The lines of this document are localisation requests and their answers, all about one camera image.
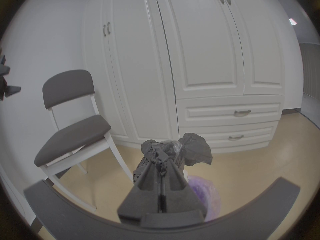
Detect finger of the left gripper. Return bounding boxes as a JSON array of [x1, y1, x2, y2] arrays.
[[5, 85, 22, 97]]

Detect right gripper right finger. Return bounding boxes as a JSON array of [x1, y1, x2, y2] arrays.
[[161, 158, 208, 221]]

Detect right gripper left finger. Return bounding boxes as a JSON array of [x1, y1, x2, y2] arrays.
[[117, 158, 162, 226]]

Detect purple plastic bag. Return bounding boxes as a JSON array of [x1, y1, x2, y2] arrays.
[[186, 175, 222, 221]]

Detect black plastic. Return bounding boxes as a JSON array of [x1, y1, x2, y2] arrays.
[[132, 133, 213, 184]]

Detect white trash bin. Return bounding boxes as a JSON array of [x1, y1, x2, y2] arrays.
[[184, 170, 222, 221]]

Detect grey padded white chair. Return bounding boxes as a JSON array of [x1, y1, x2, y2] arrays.
[[34, 69, 134, 212]]

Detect white wardrobe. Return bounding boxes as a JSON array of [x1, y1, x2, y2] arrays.
[[82, 0, 285, 153]]

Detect grey curtain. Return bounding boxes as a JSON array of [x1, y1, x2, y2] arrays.
[[301, 44, 320, 102]]

